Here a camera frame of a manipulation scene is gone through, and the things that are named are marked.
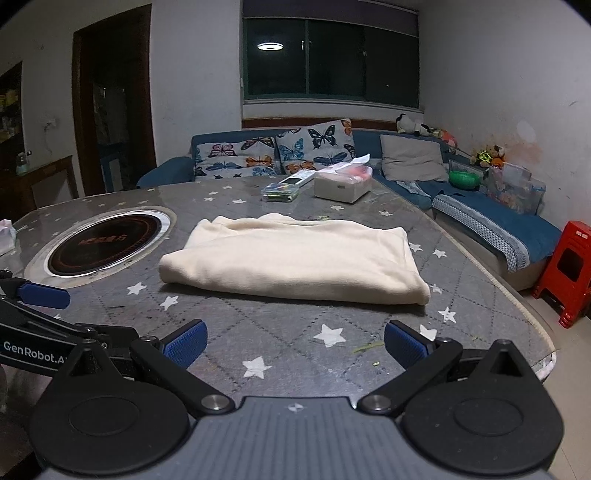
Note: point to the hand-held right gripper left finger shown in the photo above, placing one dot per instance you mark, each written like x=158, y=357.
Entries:
x=184, y=344

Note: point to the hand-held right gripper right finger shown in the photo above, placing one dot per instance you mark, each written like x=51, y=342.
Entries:
x=406, y=344

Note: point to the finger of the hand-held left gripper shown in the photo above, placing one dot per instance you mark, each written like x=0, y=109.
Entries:
x=106, y=333
x=46, y=295

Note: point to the cream t-shirt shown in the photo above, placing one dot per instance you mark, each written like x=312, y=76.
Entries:
x=295, y=258

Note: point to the pink white tissue pack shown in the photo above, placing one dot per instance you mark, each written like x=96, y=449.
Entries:
x=7, y=237

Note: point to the round built-in induction hob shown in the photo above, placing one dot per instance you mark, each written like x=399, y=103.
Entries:
x=101, y=240

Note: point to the grey star tablecloth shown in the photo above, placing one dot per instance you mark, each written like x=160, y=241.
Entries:
x=277, y=327

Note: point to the dark wooden sideboard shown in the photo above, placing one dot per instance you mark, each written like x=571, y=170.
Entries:
x=41, y=184

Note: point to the small mint green jar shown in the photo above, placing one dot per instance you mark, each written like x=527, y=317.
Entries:
x=21, y=164

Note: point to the blue white checked sofa cover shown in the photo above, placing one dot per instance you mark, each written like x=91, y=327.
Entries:
x=489, y=230

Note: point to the blue corner sofa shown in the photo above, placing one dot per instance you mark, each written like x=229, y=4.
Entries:
x=526, y=226

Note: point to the white tissue box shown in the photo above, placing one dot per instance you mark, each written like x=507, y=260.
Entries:
x=339, y=189

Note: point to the green bowl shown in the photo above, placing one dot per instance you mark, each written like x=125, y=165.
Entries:
x=463, y=180

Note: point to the clear bag of colourful items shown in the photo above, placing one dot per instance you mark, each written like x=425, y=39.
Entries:
x=279, y=193

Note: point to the red plastic stool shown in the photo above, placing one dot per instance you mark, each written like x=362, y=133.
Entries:
x=565, y=263

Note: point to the beige cushion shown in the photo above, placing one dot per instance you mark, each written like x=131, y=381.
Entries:
x=413, y=159

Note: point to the clear plastic storage box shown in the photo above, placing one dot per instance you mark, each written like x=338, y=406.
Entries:
x=515, y=191

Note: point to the wide butterfly print pillow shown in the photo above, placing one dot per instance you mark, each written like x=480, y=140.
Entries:
x=235, y=159

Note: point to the white flat packet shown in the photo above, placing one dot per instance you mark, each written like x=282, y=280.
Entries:
x=298, y=179

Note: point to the pile of small toys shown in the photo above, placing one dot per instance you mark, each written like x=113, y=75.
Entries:
x=487, y=157

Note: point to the square butterfly print pillow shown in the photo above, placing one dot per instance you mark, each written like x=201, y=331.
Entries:
x=318, y=143

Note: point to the black white plush toy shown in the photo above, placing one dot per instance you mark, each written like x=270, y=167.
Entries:
x=411, y=124

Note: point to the dark window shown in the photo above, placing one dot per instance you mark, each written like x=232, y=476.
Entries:
x=337, y=60

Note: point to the white wall socket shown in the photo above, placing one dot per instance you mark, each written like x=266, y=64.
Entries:
x=51, y=124

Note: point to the dark wooden door frame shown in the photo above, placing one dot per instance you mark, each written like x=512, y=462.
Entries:
x=78, y=115

